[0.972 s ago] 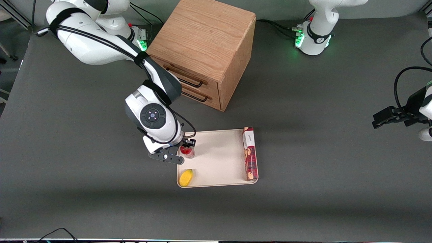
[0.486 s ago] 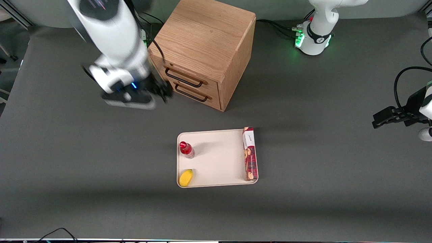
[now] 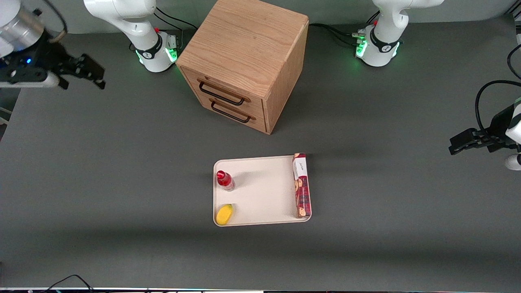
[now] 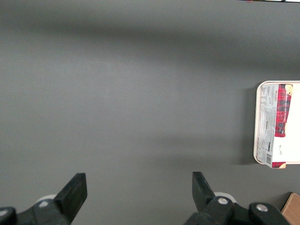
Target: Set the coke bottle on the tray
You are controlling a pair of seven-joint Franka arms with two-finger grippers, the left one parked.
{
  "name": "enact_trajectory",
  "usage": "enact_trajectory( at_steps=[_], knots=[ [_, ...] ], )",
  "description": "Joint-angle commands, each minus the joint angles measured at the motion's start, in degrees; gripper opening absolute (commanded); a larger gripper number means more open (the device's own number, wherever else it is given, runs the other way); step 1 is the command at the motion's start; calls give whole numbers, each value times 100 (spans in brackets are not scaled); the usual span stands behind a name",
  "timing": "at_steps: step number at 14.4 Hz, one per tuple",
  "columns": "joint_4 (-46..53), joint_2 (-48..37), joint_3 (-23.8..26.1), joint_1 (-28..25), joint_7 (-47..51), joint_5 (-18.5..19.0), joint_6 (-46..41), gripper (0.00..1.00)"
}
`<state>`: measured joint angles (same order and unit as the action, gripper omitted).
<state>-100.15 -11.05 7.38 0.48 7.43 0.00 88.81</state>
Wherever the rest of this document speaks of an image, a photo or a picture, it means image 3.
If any black drawer handle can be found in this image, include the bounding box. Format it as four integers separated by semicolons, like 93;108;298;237
198;79;251;107
209;99;256;124

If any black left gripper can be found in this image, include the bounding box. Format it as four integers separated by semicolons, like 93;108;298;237
449;104;518;156

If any yellow lemon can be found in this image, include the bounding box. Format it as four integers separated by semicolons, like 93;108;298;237
216;203;235;226

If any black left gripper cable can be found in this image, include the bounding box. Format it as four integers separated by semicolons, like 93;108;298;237
475;80;521;136

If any red cookie box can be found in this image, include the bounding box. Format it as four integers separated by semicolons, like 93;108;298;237
292;153;312;219

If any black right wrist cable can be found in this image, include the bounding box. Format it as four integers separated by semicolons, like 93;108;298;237
41;0;68;44

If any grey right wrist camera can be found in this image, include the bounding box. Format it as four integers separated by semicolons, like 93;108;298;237
0;72;60;89

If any beige plastic tray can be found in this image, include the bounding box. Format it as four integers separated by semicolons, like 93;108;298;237
213;155;313;227

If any black looped cable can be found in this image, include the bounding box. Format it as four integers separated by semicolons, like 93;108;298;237
507;43;521;80

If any black right arm base cable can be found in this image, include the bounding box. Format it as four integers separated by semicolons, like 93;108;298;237
154;6;199;31

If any black cable at table edge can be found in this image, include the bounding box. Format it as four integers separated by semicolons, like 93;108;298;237
40;274;95;293

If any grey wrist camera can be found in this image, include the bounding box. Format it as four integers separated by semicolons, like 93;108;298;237
0;72;60;89
504;153;521;171

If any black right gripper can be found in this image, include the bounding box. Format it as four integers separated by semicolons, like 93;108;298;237
0;38;107;90

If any black left arm base cable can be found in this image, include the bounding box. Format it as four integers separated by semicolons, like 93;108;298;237
308;23;367;48

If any wooden drawer cabinet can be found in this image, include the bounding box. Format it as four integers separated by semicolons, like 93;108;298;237
176;0;310;135

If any red coke bottle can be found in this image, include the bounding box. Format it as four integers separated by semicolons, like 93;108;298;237
216;170;236;192

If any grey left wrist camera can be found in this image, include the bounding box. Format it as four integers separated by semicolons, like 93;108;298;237
504;153;521;171

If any black arm base cable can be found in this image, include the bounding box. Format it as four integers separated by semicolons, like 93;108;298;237
154;6;199;31
308;23;367;48

